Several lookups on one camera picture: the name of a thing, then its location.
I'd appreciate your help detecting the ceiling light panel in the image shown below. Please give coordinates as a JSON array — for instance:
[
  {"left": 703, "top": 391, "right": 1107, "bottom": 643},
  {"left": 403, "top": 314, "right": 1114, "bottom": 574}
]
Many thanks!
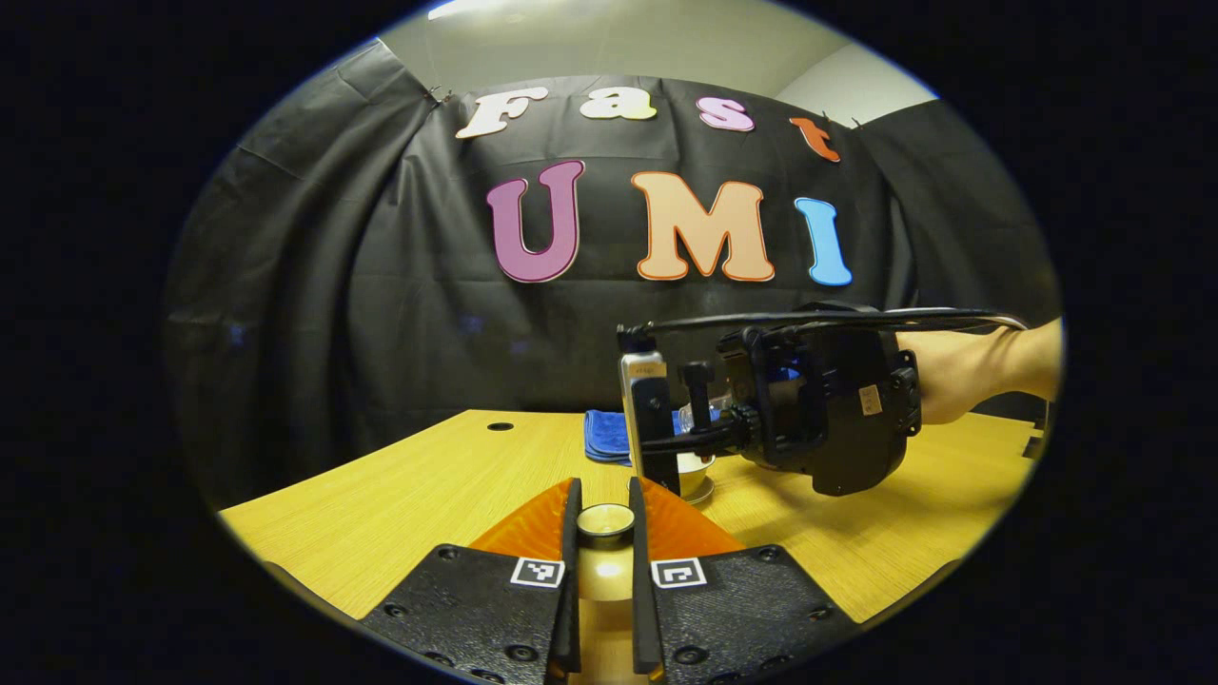
[{"left": 426, "top": 0, "right": 520, "bottom": 21}]

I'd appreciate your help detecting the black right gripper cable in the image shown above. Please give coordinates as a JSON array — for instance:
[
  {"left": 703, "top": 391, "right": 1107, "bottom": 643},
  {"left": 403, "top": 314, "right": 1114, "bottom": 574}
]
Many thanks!
[{"left": 647, "top": 305, "right": 1031, "bottom": 335}]

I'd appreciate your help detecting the black backdrop cloth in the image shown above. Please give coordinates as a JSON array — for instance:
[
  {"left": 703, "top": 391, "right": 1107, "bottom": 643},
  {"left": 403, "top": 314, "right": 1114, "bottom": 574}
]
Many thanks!
[{"left": 164, "top": 38, "right": 1062, "bottom": 510}]

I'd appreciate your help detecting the blue towel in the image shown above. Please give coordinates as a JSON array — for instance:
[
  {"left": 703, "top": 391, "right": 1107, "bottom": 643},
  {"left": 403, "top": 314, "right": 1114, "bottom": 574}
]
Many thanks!
[{"left": 583, "top": 409, "right": 724, "bottom": 468}]

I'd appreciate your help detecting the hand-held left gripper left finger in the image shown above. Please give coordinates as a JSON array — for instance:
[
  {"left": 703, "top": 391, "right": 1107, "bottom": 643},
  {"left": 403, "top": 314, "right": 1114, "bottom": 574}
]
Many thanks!
[{"left": 360, "top": 478, "right": 583, "bottom": 685}]

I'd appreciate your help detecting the clear water bottle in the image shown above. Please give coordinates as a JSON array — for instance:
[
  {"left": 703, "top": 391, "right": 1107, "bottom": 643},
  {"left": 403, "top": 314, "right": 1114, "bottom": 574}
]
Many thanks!
[{"left": 678, "top": 388, "right": 762, "bottom": 431}]

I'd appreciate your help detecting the cream ceramic teacup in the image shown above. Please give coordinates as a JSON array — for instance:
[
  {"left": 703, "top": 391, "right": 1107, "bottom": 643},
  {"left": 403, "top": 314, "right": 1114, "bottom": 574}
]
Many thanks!
[{"left": 677, "top": 452, "right": 717, "bottom": 497}]

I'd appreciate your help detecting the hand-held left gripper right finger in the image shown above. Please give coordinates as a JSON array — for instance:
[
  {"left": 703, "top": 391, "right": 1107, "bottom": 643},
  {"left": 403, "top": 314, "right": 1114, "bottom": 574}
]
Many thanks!
[{"left": 628, "top": 477, "right": 859, "bottom": 685}]

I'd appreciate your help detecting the cream teacup lid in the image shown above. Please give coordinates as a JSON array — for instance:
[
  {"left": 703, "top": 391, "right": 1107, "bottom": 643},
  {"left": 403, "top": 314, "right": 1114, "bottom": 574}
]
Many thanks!
[{"left": 576, "top": 503, "right": 637, "bottom": 685}]

